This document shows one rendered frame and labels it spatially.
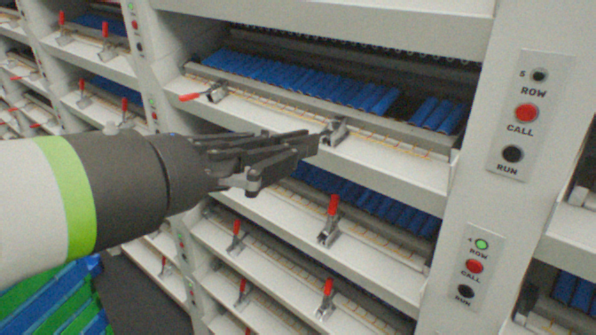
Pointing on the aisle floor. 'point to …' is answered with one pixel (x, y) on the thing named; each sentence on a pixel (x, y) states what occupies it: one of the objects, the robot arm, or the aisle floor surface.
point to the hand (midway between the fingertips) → (294, 145)
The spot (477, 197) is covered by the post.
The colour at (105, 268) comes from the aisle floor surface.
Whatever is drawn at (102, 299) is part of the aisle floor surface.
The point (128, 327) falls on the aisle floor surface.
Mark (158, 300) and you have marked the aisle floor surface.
